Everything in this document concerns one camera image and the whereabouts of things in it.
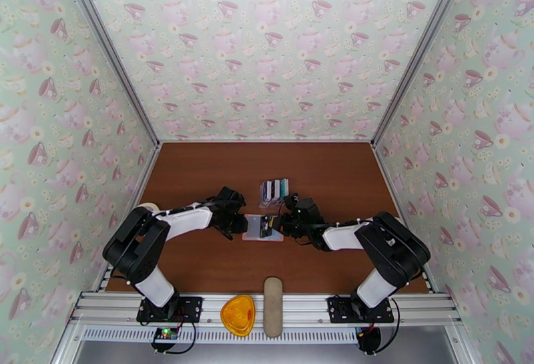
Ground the translucent plastic case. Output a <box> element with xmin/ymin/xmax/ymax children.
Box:
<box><xmin>242</xmin><ymin>213</ymin><xmax>285</xmax><ymax>244</ymax></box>

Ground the clear acrylic card stand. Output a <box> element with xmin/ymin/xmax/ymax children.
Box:
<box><xmin>258</xmin><ymin>177</ymin><xmax>290</xmax><ymax>210</ymax></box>

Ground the beige oblong pad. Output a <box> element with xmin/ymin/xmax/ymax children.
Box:
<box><xmin>263</xmin><ymin>277</ymin><xmax>285</xmax><ymax>339</ymax></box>

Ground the orange triangular plastic lid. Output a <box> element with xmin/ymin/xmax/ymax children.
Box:
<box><xmin>220</xmin><ymin>295</ymin><xmax>256</xmax><ymax>338</ymax></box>

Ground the black round device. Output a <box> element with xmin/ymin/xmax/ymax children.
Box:
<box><xmin>355</xmin><ymin>327</ymin><xmax>382</xmax><ymax>355</ymax></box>

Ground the small green circuit board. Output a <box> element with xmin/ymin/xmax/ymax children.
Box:
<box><xmin>152</xmin><ymin>326</ymin><xmax>179</xmax><ymax>345</ymax></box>

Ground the aluminium profile front rail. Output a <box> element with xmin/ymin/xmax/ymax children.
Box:
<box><xmin>68</xmin><ymin>291</ymin><xmax>465</xmax><ymax>327</ymax></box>

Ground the aluminium back rail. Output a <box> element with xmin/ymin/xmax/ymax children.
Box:
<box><xmin>158</xmin><ymin>138</ymin><xmax>374</xmax><ymax>145</ymax></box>

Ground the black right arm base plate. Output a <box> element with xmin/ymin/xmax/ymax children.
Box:
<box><xmin>326</xmin><ymin>295</ymin><xmax>396</xmax><ymax>325</ymax></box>

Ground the aluminium side rail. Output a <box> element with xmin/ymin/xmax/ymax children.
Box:
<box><xmin>372</xmin><ymin>144</ymin><xmax>438</xmax><ymax>293</ymax></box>
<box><xmin>95</xmin><ymin>144</ymin><xmax>163</xmax><ymax>293</ymax></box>

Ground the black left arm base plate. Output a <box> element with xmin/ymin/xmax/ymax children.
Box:
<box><xmin>136</xmin><ymin>296</ymin><xmax>204</xmax><ymax>327</ymax></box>

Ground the perforated metal cable tray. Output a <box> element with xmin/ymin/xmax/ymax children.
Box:
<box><xmin>81</xmin><ymin>325</ymin><xmax>360</xmax><ymax>345</ymax></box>

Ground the black cable loop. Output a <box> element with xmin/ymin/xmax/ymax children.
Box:
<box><xmin>164</xmin><ymin>319</ymin><xmax>197</xmax><ymax>355</ymax></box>
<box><xmin>373</xmin><ymin>295</ymin><xmax>403</xmax><ymax>353</ymax></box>

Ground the aluminium corner post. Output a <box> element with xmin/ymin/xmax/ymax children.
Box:
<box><xmin>55</xmin><ymin>0</ymin><xmax>162</xmax><ymax>148</ymax></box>
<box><xmin>370</xmin><ymin>0</ymin><xmax>477</xmax><ymax>148</ymax></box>

